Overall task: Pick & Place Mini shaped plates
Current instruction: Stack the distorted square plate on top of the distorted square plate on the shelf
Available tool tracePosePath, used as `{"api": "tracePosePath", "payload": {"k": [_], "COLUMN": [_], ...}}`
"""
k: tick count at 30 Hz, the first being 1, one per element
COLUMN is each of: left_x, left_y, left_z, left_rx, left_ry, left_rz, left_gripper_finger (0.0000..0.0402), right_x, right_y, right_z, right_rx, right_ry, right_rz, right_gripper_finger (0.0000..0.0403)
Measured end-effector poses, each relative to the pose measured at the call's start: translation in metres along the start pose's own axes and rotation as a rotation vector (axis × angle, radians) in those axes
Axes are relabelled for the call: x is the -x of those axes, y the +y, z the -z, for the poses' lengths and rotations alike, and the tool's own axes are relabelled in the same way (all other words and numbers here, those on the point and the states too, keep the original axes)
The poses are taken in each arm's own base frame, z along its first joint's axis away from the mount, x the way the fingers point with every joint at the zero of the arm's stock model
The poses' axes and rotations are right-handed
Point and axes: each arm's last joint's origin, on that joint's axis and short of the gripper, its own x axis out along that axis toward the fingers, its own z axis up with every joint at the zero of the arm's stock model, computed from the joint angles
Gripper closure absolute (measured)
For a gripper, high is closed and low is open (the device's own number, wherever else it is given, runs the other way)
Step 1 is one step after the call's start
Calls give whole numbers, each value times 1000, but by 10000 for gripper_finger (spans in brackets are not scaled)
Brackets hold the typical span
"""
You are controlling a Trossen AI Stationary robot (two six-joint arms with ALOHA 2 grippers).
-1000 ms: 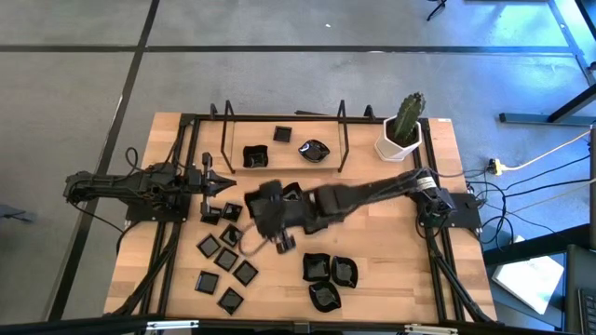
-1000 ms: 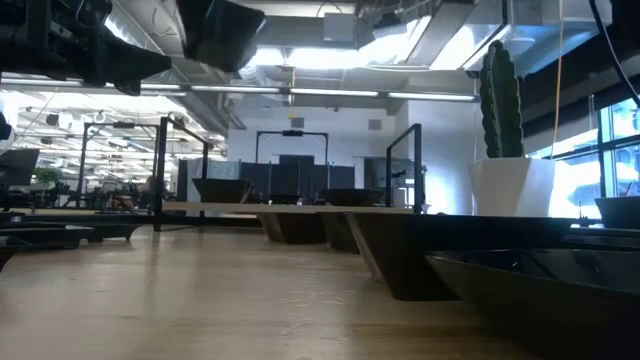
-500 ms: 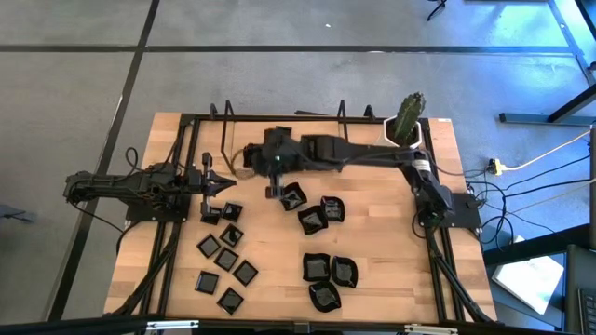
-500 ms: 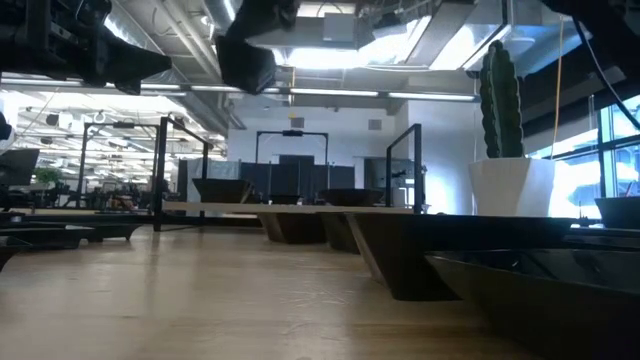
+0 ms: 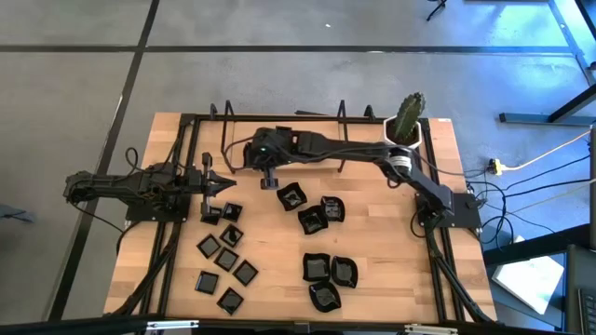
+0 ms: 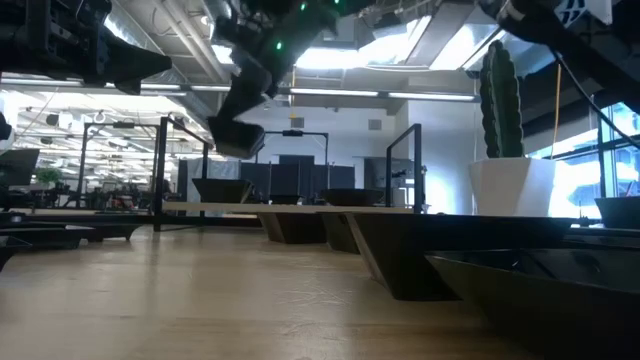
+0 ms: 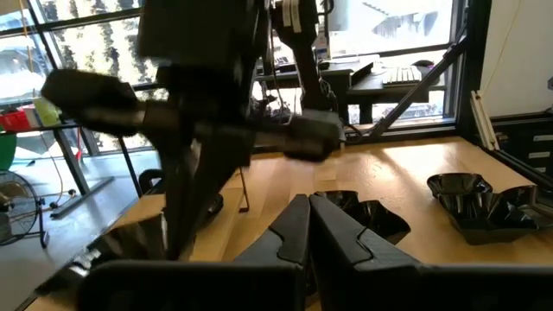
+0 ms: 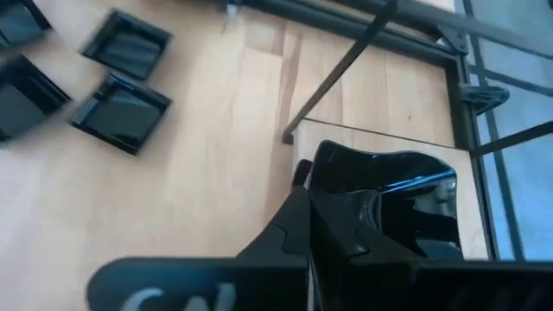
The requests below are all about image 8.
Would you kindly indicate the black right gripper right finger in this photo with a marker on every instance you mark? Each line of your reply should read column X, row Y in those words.
column 341, row 259

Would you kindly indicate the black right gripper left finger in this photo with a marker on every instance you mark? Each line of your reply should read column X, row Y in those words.
column 285, row 242

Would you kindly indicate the black metal wooden rack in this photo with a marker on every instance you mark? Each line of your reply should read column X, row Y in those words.
column 341, row 69

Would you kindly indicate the black frame foot bracket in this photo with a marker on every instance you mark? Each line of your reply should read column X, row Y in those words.
column 484, row 97

